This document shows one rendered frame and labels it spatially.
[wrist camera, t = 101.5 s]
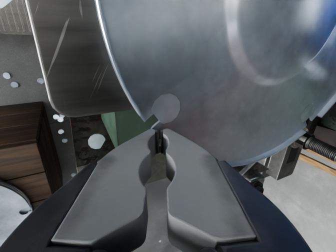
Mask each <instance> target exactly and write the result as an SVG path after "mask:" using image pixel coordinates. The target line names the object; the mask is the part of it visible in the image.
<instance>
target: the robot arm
mask: <svg viewBox="0 0 336 252"><path fill-rule="evenodd" d="M159 143H160V146H161V154H164V156H165V157H166V176H167V178H168V179H169V180H170V181H171V183H170V185H169V186H168V187H167V190H166V202H167V232H168V240H169V242H170V243H171V244H172V245H173V246H174V247H176V248H178V249H179V250H181V251H183V252H312V250H311V248H310V247H309V245H308V244H307V243H306V241H305V240H304V238H303V237H302V235H301V234H300V233H299V232H298V230H297V229H296V228H295V226H294V225H293V224H292V223H291V222H290V220H289V219H288V218H287V217H286V216H285V215H284V214H283V213H282V212H281V211H280V209H279V208H278V207H277V206H276V205H275V204H273V203H272V202H271V201H270V200H269V199H268V198H267V197H266V196H265V195H264V194H262V193H261V192H260V191H259V190H258V189H257V188H256V187H254V186H253V185H252V184H251V183H250V182H249V181H248V180H246V179H245V178H244V177H243V176H242V175H241V174H240V173H238V172H237V171H236V170H235V169H234V168H233V167H232V166H231V165H229V164H228V163H227V162H226V161H225V160H221V161H219V160H217V159H216V158H215V157H214V156H213V155H212V154H211V153H209V152H208V151H207V150H205V149H204V148H203V147H201V146H200V145H198V144H196V143H195V142H193V141H191V140H189V139H187V138H185V137H184V136H182V135H180V134H178V133H176V132H174V131H172V130H171V129H168V128H166V129H163V130H156V129H149V130H147V131H145V132H143V133H141V134H139V135H137V136H136V137H134V138H132V139H130V140H128V141H126V142H124V143H123V144H121V145H119V146H118V147H116V148H114V149H113V150H112V151H110V152H109V153H108V154H106V155H105V156H104V157H103V158H102V159H101V160H99V161H98V162H97V163H89V164H88V165H87V166H86V167H84V168H83V169H82V170H81V171H80V172H78V173H77V174H76V175H75V176H74V177H72V178H71V179H70V180H69V181H68V182H66V183H65V184H64V185H63V186H62V187H60V188H59V189H58V190H57V191H56V192H55V193H53V194H52V195H51V196H50V197H49V198H47V199H46V200H45V201H44V202H43V203H41V204H40V205H39V206H38V207H37V208H36V209H35V210H34V211H32V212H31V213H30V214H29V215H28V216H27V217H26V218H25V219H24V220H23V221H22V222H21V223H20V224H19V225H18V227H17V228H16V229H15V230H14V231H13V232H12V233H11V234H10V236H9V237H8V238H7V239H6V240H5V241H4V243H3V244H2V245H1V246H0V252H132V251H134V250H136V249H137V248H139V247H140V246H141V245H142V244H143V243H144V242H145V240H146V234H147V226H148V206H147V192H146V188H145V184H146V182H147V181H148V180H149V179H150V178H151V176H152V166H151V160H152V158H153V157H154V156H155V155H156V154H158V153H159Z"/></svg>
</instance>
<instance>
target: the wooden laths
mask: <svg viewBox="0 0 336 252"><path fill-rule="evenodd" d="M305 151H308V152H310V153H312V154H314V155H317V156H319V157H321V158H323V159H326V160H328V161H330V162H332V163H334V164H336V162H335V161H332V160H330V159H328V158H326V157H324V156H322V155H320V154H318V153H316V152H314V151H312V150H310V149H306V150H305ZM299 159H300V160H302V161H304V162H306V163H309V164H311V165H313V166H315V167H317V168H319V169H321V170H323V171H325V172H327V173H329V174H331V175H333V176H335V177H336V169H335V168H333V167H330V166H328V165H326V164H324V163H322V162H320V161H318V160H315V159H313V158H311V157H309V156H307V155H305V154H302V153H300V155H299Z"/></svg>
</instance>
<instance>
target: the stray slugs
mask: <svg viewBox="0 0 336 252"><path fill-rule="evenodd" d="M11 1H12V0H0V9H3V8H4V7H5V6H7V5H8V4H9V3H10V2H11ZM105 140H106V139H105V137H104V136H103V135H102V134H99V133H97V134H93V135H92V136H90V138H89V139H88V145H89V146H90V147H91V148H93V149H100V148H101V147H102V145H103V143H104V142H105Z"/></svg>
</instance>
